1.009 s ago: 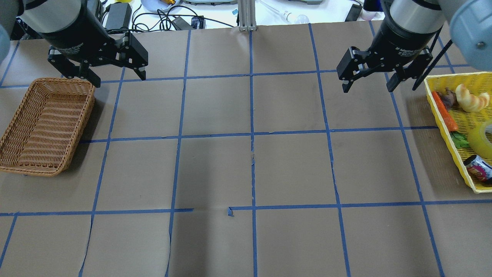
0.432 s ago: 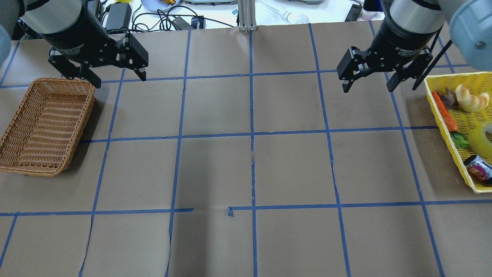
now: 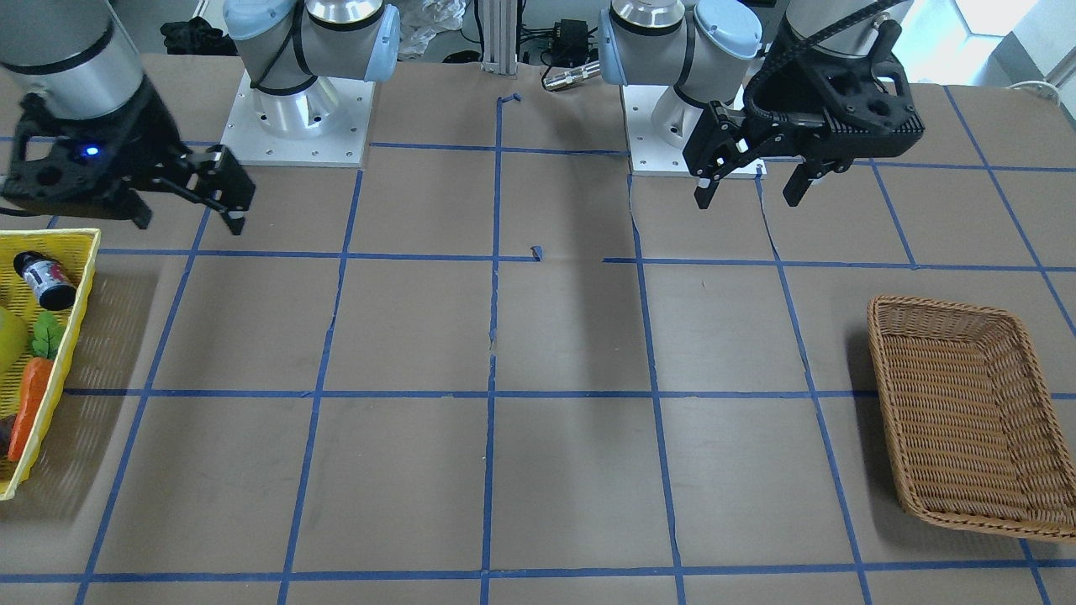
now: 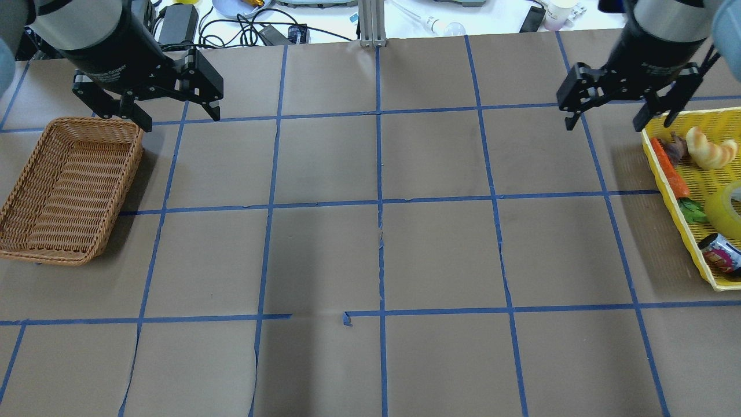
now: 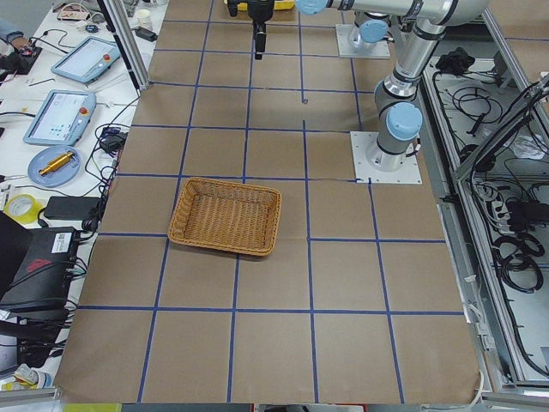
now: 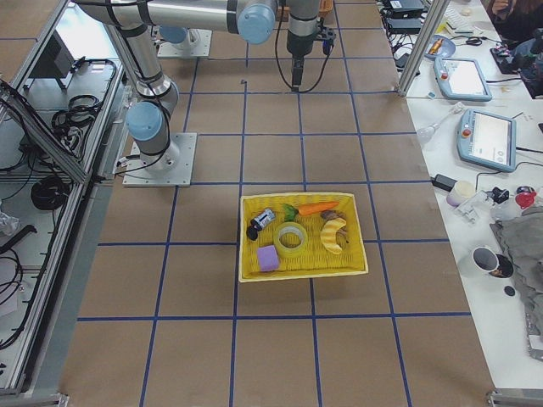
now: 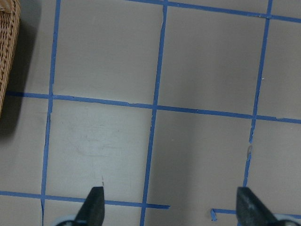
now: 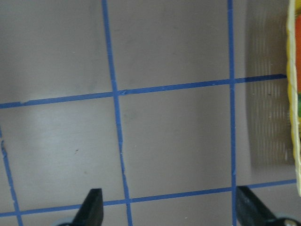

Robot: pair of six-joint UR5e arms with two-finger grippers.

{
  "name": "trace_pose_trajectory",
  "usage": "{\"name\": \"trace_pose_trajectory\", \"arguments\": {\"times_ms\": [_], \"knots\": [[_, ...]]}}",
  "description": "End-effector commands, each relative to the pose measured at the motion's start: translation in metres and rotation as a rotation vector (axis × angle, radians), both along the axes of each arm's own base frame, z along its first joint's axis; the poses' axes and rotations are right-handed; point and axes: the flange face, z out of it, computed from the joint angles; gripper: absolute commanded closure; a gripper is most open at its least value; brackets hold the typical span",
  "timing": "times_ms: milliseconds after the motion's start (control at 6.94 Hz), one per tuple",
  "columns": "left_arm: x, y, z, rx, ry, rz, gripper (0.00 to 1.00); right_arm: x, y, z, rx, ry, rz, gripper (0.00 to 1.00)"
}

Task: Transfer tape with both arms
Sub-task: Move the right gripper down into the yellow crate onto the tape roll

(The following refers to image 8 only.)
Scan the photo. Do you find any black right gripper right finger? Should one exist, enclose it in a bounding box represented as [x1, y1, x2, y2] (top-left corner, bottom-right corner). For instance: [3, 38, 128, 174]
[236, 186, 301, 226]

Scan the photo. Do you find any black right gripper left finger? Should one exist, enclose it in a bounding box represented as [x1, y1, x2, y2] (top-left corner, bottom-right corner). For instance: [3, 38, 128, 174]
[71, 188, 103, 226]

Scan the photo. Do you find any yellow woven basket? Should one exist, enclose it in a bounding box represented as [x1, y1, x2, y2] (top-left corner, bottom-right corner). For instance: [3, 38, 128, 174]
[286, 0, 301, 194]

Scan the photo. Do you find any orange toy carrot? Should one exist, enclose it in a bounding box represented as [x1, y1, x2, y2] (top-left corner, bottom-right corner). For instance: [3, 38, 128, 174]
[295, 15, 301, 93]

